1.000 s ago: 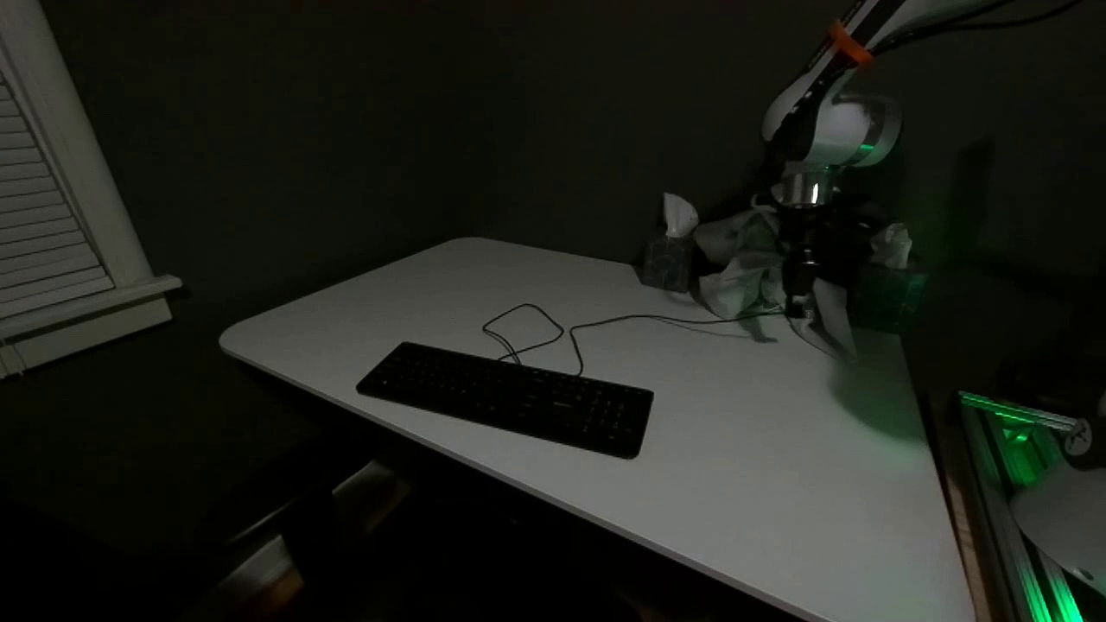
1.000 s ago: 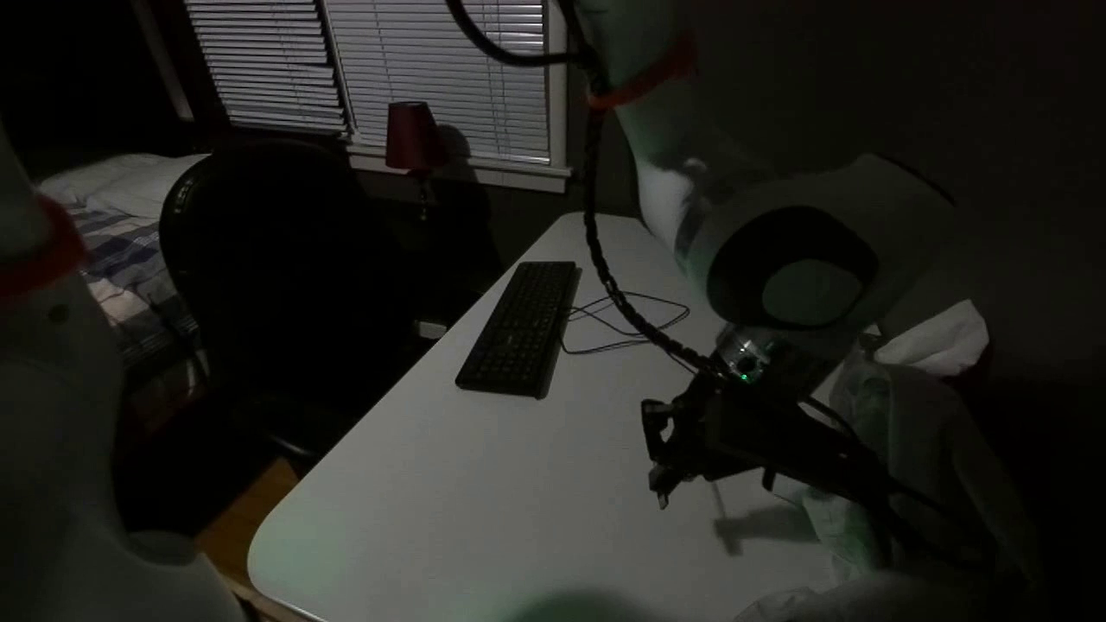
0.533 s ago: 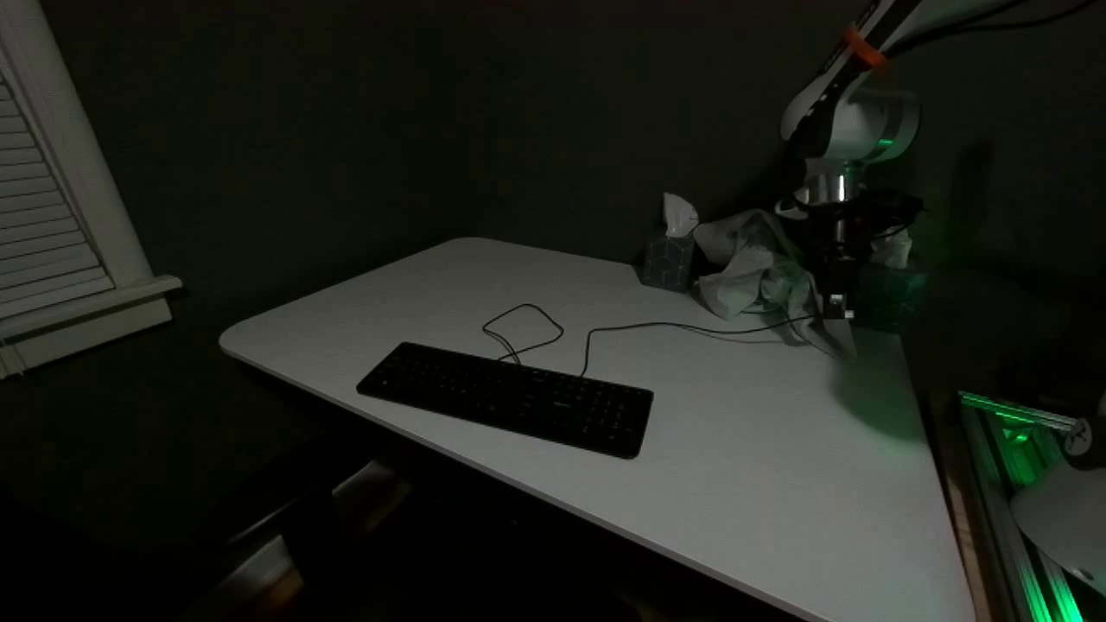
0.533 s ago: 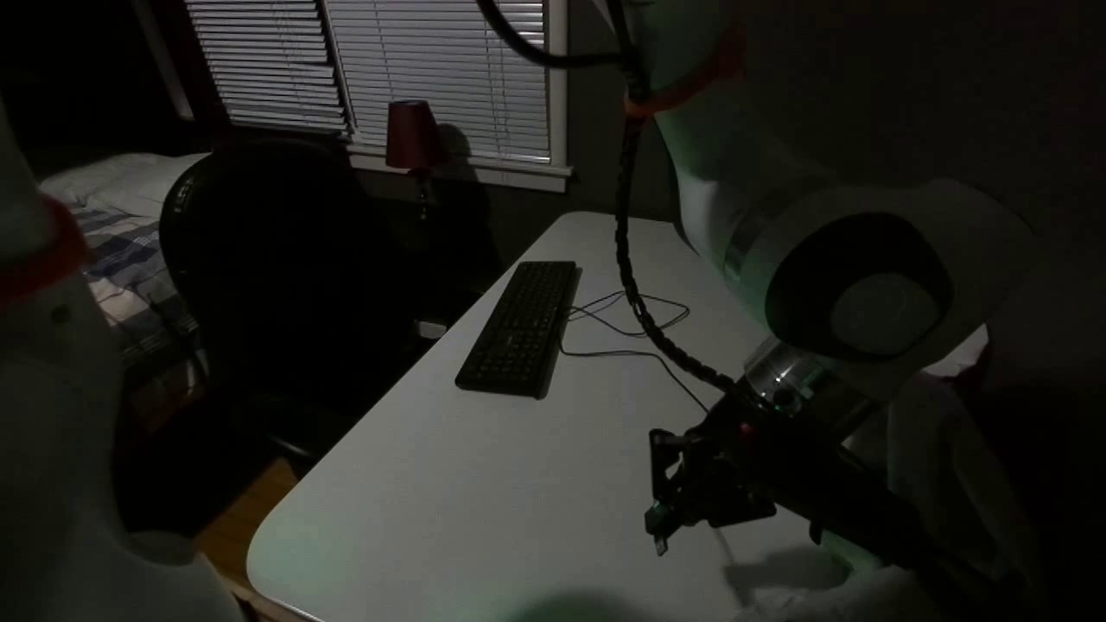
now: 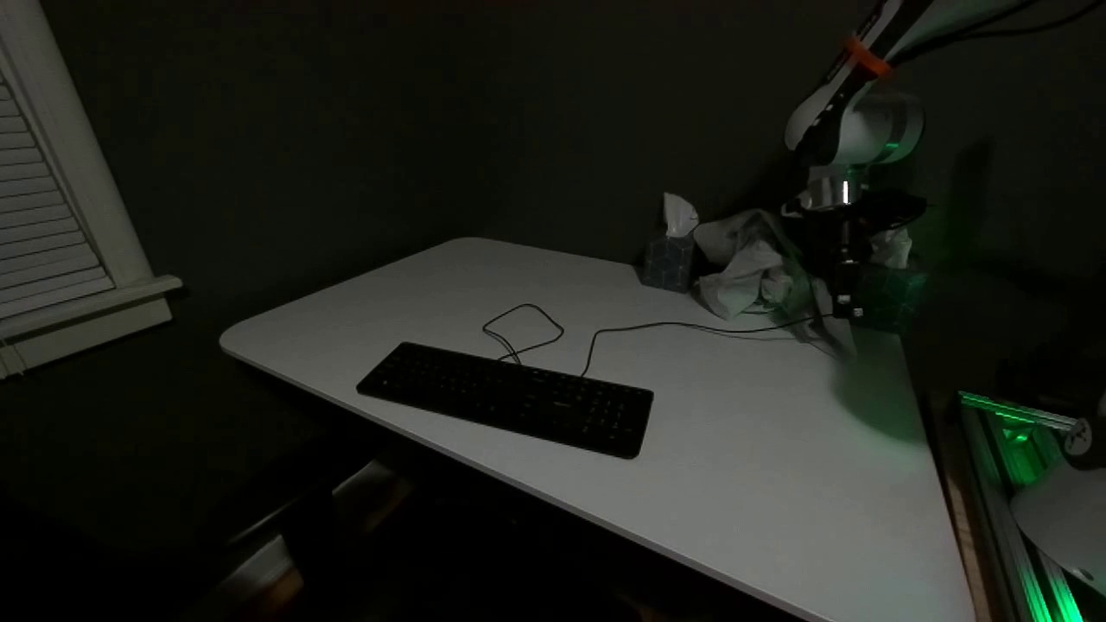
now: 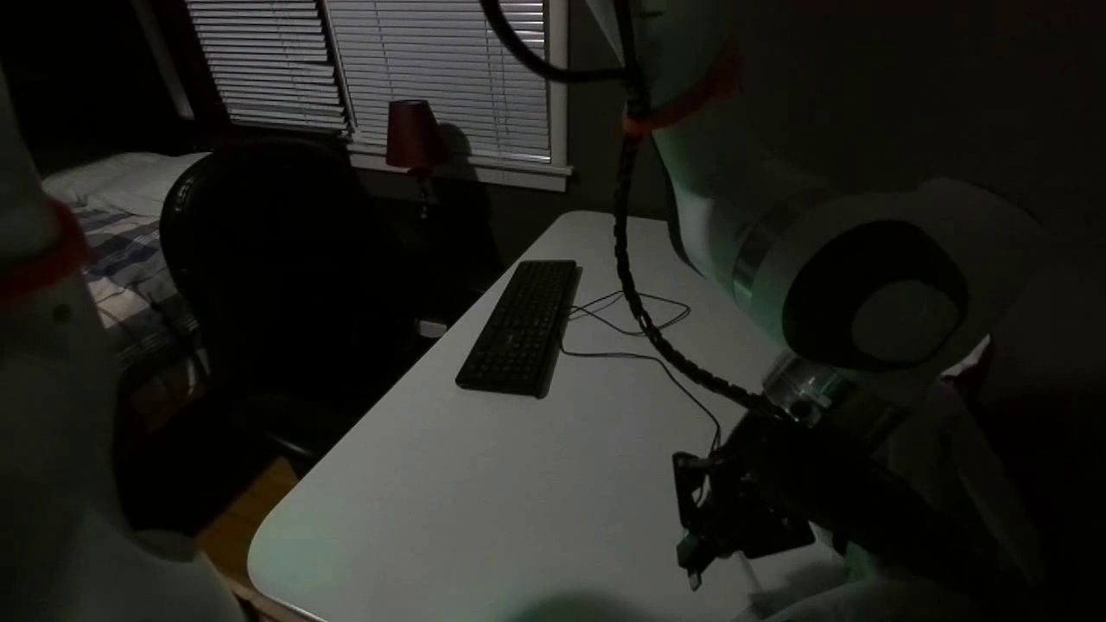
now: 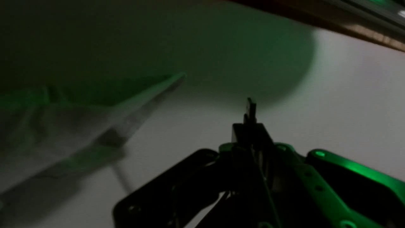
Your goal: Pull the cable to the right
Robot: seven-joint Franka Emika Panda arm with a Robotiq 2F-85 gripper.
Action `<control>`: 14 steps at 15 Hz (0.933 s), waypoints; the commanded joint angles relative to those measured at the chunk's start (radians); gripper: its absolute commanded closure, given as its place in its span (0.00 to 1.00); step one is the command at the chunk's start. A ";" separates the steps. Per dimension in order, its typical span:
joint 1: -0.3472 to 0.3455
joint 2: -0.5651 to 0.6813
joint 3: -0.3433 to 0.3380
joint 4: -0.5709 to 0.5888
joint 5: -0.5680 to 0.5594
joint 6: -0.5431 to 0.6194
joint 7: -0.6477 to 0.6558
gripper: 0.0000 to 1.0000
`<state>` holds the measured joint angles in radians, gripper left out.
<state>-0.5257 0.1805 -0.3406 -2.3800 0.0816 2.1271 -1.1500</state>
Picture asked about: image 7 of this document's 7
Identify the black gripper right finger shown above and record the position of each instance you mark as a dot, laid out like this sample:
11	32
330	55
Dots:
330	190

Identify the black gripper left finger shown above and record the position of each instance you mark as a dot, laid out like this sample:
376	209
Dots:
203	185

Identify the translucent plastic bag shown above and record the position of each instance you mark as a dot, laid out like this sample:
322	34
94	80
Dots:
64	140

